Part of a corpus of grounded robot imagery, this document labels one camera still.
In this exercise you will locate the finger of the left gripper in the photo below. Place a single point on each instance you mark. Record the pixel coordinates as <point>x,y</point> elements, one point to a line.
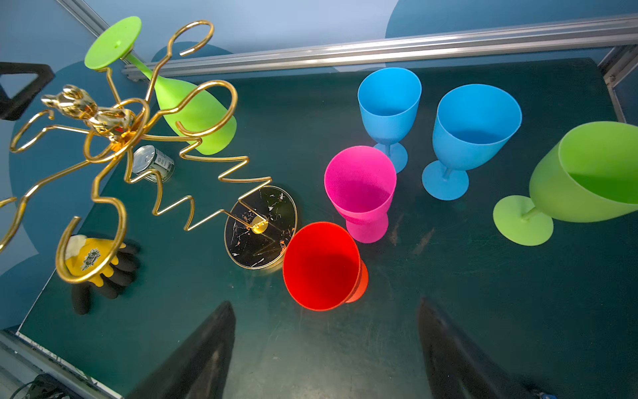
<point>12,108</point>

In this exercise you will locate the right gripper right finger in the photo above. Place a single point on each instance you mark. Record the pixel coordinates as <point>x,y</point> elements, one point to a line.
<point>456,367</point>

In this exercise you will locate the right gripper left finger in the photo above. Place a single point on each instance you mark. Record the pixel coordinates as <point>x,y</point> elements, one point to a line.
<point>199,367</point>

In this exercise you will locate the red wine glass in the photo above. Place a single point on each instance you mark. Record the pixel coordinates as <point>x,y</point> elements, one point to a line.
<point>323,268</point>

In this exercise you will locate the green wine glass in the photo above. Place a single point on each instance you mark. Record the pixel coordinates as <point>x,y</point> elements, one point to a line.
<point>204,110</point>
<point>589,176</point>

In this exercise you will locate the pink wine glass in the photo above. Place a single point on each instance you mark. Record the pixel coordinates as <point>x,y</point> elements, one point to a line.
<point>360,182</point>

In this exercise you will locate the blue wine glass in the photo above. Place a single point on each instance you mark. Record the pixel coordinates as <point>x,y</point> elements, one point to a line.
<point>389,99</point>
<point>472,124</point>

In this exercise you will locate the silver tin can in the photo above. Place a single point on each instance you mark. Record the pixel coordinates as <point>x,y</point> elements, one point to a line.
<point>148,157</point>

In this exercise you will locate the left frame post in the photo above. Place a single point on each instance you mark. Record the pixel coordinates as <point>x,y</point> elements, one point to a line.
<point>85,15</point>

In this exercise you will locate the frame post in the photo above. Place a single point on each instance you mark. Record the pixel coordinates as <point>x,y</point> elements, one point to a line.
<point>85,15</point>
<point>618,64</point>

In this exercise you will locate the gold wire glass rack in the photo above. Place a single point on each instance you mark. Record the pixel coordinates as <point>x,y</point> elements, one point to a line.
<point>121,134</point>

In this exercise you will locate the right frame post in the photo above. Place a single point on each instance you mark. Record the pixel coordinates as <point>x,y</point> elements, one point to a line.
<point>618,64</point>

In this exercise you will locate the back frame bar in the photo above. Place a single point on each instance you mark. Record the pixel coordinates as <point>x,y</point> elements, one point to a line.
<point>581,34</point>

